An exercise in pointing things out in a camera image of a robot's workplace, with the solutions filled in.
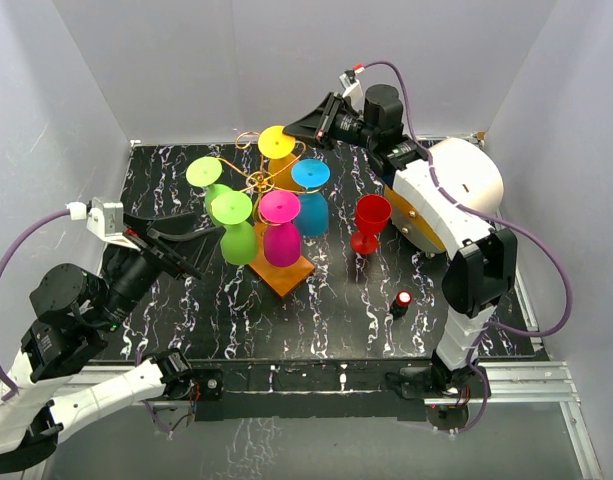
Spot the gold wire wine glass rack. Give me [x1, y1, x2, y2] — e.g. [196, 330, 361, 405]
[208, 125, 319, 298]

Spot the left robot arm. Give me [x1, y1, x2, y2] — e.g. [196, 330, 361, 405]
[0, 213, 224, 474]

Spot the red plastic wine glass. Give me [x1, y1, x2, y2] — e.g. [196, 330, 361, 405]
[351, 194, 392, 255]

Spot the green plastic wine glass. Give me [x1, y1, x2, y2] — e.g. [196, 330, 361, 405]
[211, 191, 258, 266]
[186, 156, 231, 226]

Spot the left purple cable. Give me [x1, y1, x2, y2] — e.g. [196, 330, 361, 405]
[0, 209, 72, 411]

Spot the purple cable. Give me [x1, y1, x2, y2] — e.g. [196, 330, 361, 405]
[0, 209, 72, 411]
[360, 60, 573, 341]

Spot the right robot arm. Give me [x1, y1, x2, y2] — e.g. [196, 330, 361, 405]
[283, 84, 518, 397]

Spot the orange and white cylinder box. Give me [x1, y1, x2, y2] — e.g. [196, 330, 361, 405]
[384, 138, 504, 254]

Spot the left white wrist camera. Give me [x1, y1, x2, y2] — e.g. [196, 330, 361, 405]
[66, 197, 140, 251]

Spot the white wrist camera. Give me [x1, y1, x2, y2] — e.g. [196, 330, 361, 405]
[339, 64, 365, 107]
[66, 197, 140, 251]

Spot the blue plastic wine glass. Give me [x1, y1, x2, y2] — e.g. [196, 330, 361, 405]
[291, 158, 330, 237]

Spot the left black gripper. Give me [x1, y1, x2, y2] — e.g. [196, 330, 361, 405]
[96, 211, 228, 330]

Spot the orange plastic wine glass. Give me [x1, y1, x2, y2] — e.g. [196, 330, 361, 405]
[258, 125, 299, 191]

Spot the small red black button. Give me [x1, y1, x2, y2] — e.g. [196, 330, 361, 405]
[389, 290, 412, 318]

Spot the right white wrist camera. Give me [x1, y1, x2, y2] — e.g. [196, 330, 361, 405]
[339, 64, 365, 107]

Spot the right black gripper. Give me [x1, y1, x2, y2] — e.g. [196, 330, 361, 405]
[284, 93, 378, 152]

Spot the pink plastic wine glass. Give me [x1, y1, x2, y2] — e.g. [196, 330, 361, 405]
[259, 190, 301, 268]

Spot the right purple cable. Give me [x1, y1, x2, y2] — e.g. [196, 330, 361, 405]
[360, 60, 573, 341]

